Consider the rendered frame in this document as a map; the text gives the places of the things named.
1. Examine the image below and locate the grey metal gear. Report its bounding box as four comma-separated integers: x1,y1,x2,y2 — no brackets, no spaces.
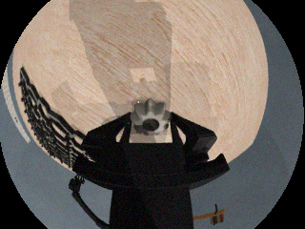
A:
130,98,172,135

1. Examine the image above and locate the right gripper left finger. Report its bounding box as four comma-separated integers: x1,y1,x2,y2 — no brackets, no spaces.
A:
84,112,132,142

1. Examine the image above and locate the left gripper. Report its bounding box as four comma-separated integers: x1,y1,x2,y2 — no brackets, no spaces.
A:
73,175,85,184

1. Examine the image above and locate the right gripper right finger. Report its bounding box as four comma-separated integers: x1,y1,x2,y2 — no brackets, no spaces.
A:
171,112,217,160

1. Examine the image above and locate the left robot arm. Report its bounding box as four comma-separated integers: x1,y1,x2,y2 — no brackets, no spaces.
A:
69,178,110,229

